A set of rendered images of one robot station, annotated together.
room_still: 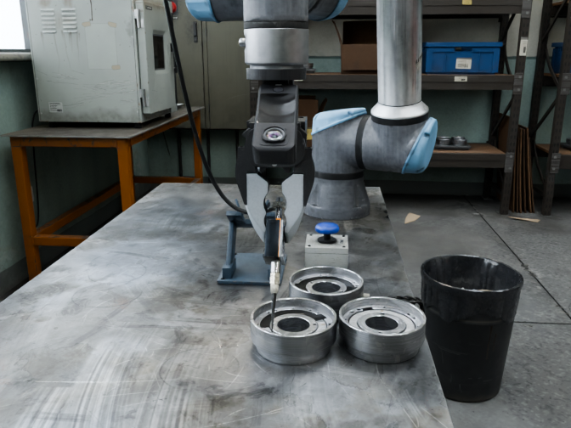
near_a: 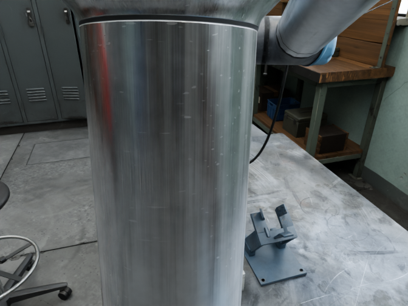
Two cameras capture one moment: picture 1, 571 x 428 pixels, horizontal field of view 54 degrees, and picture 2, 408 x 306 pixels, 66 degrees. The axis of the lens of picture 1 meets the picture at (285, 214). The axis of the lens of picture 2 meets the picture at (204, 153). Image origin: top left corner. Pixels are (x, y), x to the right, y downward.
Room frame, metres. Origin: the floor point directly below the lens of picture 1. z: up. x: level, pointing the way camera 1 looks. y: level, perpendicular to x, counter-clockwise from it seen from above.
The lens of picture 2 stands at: (1.27, -0.26, 1.30)
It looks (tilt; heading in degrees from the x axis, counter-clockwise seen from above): 28 degrees down; 158
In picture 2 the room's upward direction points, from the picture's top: straight up
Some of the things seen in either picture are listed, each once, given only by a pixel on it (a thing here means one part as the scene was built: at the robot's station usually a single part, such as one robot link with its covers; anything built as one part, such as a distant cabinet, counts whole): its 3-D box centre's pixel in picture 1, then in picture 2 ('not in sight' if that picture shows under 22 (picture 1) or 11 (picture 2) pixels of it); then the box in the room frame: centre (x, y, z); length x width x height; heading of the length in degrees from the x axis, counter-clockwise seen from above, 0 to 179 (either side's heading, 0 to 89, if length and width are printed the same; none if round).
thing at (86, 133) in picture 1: (128, 182); not in sight; (3.33, 0.95, 0.39); 1.50 x 0.62 x 0.78; 175
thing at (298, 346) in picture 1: (293, 330); not in sight; (0.62, -0.01, 0.82); 0.10 x 0.10 x 0.04
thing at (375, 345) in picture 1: (381, 329); not in sight; (0.62, -0.12, 0.82); 0.10 x 0.10 x 0.04
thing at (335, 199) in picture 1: (336, 189); not in sight; (1.23, -0.12, 0.85); 0.15 x 0.15 x 0.10
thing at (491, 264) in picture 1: (465, 328); not in sight; (1.79, -0.63, 0.21); 0.34 x 0.34 x 0.43
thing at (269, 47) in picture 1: (274, 50); not in sight; (0.68, 0.01, 1.15); 0.08 x 0.08 x 0.05
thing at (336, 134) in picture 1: (341, 138); not in sight; (1.23, -0.12, 0.97); 0.13 x 0.12 x 0.14; 63
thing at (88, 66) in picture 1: (115, 61); not in sight; (3.14, 0.92, 1.10); 0.62 x 0.61 x 0.65; 175
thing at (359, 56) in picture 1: (366, 46); not in sight; (4.31, -0.60, 1.19); 0.52 x 0.42 x 0.38; 85
